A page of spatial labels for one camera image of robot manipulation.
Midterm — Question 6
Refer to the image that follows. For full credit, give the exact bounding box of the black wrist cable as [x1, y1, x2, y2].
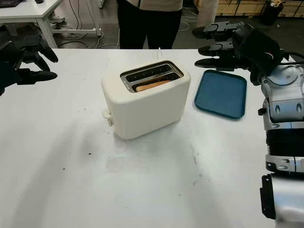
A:
[280, 51, 304, 66]

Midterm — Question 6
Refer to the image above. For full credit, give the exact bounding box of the wooden crate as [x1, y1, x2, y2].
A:
[217, 0, 304, 18]

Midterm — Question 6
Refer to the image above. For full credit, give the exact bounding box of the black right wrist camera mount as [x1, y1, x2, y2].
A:
[249, 70, 263, 86]

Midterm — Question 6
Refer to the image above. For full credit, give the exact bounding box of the white floor cable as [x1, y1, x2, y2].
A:
[181, 7, 199, 31]

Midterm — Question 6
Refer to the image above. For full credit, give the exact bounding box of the person in dark clothes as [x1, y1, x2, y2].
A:
[116, 0, 183, 50]

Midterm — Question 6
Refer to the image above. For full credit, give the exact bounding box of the white sneaker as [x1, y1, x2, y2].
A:
[49, 10, 66, 24]

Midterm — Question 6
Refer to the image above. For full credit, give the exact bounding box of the white office desk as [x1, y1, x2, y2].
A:
[0, 0, 103, 49]

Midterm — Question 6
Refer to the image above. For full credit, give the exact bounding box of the black trash bin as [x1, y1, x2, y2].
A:
[260, 0, 285, 26]

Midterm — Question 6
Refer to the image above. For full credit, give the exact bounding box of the cream two-slot toaster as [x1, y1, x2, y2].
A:
[101, 60, 191, 140]

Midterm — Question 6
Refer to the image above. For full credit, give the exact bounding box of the golden toast slice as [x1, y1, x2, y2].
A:
[135, 80, 171, 93]

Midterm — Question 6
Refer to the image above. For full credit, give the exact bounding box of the blue plastic tray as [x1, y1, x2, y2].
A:
[194, 69, 247, 121]

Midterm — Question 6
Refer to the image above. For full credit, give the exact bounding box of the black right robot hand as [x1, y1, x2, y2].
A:
[191, 21, 285, 83]

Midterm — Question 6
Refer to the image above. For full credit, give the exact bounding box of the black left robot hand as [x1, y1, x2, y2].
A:
[0, 34, 59, 97]

